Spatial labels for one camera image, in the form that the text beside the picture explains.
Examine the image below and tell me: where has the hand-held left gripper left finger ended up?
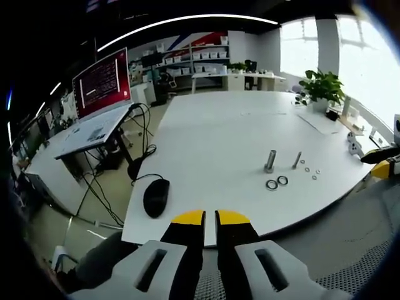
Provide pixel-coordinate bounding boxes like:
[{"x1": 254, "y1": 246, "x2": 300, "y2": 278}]
[{"x1": 67, "y1": 209, "x2": 206, "y2": 300}]

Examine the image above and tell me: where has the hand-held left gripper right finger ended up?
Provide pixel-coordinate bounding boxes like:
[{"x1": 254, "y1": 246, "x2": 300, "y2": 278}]
[{"x1": 214, "y1": 209, "x2": 354, "y2": 300}]

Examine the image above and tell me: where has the thick metal threaded stud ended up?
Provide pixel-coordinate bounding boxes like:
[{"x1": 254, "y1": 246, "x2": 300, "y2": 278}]
[{"x1": 262, "y1": 149, "x2": 278, "y2": 174}]

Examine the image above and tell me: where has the wooden desk organiser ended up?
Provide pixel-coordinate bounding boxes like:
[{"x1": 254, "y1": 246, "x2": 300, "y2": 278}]
[{"x1": 339, "y1": 96, "x2": 366, "y2": 136}]

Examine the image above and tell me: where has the black computer mouse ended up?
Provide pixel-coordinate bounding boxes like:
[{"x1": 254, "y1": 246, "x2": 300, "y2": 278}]
[{"x1": 142, "y1": 179, "x2": 171, "y2": 219}]

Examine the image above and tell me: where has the green potted plant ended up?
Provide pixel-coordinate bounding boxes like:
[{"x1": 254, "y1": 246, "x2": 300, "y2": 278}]
[{"x1": 298, "y1": 69, "x2": 346, "y2": 113}]

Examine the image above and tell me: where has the grey mesh chair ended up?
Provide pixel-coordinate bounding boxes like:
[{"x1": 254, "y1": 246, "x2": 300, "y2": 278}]
[{"x1": 74, "y1": 187, "x2": 395, "y2": 300}]

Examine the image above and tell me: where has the grey side desk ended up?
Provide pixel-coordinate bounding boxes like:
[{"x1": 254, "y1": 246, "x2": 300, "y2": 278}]
[{"x1": 59, "y1": 123, "x2": 138, "y2": 176}]

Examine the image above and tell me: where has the white side desk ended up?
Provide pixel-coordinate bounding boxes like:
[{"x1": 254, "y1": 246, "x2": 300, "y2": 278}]
[{"x1": 24, "y1": 137, "x2": 126, "y2": 216}]

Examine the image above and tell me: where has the white background desk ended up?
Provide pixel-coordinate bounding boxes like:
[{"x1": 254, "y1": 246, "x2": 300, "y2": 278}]
[{"x1": 191, "y1": 71, "x2": 286, "y2": 94}]

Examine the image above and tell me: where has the silver laptop with red screen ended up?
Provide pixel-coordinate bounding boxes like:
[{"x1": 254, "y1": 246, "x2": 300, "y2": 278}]
[{"x1": 54, "y1": 47, "x2": 139, "y2": 161}]

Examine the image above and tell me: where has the storage shelf with white bins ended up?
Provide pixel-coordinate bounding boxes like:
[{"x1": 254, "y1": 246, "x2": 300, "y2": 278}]
[{"x1": 155, "y1": 36, "x2": 231, "y2": 81}]

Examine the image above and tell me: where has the curved ceiling light strip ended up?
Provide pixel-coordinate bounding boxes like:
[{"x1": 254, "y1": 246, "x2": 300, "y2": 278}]
[{"x1": 96, "y1": 14, "x2": 279, "y2": 53}]

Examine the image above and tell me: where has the black mouse cable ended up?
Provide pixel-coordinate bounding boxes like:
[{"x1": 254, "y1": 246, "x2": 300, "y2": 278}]
[{"x1": 130, "y1": 173, "x2": 164, "y2": 188}]

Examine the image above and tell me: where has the bundle of black cables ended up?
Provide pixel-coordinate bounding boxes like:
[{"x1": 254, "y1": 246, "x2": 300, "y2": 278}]
[{"x1": 74, "y1": 102, "x2": 158, "y2": 228}]

